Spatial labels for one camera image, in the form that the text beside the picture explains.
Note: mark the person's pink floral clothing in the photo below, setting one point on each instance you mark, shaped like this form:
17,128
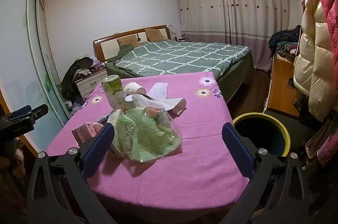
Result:
327,150

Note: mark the wooden bed headboard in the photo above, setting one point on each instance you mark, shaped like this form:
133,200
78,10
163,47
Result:
108,47

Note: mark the dark green bed sheet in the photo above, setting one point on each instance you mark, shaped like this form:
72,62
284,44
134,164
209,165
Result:
235,73

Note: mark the pale green drink carton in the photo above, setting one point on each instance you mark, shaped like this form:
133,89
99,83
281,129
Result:
117,119

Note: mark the green plaid duvet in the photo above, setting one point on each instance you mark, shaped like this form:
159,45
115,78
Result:
179,55

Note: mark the green clear plastic bag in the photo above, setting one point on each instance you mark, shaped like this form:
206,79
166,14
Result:
148,134

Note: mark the yellow rimmed trash bin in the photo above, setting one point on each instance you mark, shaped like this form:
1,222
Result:
264,131

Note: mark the pink white curtain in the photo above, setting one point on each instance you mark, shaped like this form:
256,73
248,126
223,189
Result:
232,15

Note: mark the white wall socket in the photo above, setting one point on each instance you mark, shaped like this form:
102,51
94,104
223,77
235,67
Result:
80,57

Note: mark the blue white plastic bag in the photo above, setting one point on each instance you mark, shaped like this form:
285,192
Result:
76,103

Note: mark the cream puffer jacket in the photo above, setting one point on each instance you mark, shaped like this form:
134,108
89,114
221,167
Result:
314,55

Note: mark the wooden side desk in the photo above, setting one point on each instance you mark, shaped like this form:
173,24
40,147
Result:
280,86

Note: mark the red quilted garment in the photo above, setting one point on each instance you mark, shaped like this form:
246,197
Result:
330,2

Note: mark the pile of dark clothes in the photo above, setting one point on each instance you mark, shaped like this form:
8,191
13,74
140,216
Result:
282,39

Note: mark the white foam net sleeve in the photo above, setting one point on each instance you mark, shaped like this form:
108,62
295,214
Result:
155,103
158,89

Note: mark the brown pillow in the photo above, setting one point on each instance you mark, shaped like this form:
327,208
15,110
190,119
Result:
126,41
154,34

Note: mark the black jacket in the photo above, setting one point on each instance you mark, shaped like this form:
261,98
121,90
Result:
72,76

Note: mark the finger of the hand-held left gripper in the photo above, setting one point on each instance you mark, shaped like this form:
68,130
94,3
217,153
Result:
37,111
22,108

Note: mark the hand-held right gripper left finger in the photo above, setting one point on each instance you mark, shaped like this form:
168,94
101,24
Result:
97,150

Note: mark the leaf print paper cup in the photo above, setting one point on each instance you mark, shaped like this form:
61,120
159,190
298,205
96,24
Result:
133,88

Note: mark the green white plastic bottle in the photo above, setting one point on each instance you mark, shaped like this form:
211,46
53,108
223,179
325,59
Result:
113,92

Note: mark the pink tissue pack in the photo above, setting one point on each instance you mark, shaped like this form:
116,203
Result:
87,131

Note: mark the white nightstand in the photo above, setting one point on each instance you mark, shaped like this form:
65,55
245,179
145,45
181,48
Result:
87,84

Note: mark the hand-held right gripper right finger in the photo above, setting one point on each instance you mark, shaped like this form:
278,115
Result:
237,150

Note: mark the pink floral tablecloth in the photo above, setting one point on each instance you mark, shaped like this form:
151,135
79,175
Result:
198,113

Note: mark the blue white toothpaste tube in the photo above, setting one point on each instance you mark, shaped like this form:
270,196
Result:
104,117

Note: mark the frosted wardrobe sliding door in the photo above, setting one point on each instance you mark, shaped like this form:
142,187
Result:
18,55

